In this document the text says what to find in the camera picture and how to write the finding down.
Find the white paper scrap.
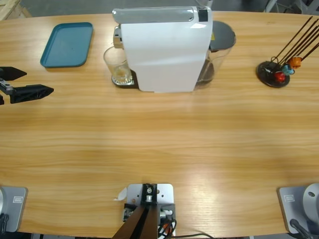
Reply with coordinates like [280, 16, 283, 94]
[114, 187, 128, 202]

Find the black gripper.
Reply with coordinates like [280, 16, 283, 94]
[0, 66, 54, 106]

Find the wooden pallet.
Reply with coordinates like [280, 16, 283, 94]
[0, 0, 32, 22]

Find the orange cable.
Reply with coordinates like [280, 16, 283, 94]
[158, 220, 176, 237]

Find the orange coffee capsule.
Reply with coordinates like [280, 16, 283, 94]
[288, 56, 303, 69]

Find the white mount plate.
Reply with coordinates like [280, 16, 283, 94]
[123, 183, 177, 237]

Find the clear water tank dark lid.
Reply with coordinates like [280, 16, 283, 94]
[195, 20, 237, 90]

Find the dark camera post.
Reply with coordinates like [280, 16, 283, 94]
[111, 183, 160, 239]

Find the white capsule coffee machine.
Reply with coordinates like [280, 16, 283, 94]
[111, 5, 214, 94]

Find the blue coffee capsule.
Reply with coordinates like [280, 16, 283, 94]
[281, 64, 296, 76]

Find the white metal frame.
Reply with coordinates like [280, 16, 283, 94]
[264, 0, 319, 14]

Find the silver slotted drip tray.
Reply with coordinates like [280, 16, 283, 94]
[111, 69, 139, 89]

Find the teal plastic tray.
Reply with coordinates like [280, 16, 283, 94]
[39, 22, 94, 68]

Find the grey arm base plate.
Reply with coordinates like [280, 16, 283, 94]
[0, 186, 29, 233]
[278, 183, 319, 235]

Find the black capsule holder with rods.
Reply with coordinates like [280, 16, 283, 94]
[256, 16, 319, 88]

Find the clear drinking glass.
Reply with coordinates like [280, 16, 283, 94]
[103, 46, 133, 84]

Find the black cable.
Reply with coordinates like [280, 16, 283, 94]
[171, 232, 214, 239]
[0, 213, 10, 233]
[290, 218, 314, 239]

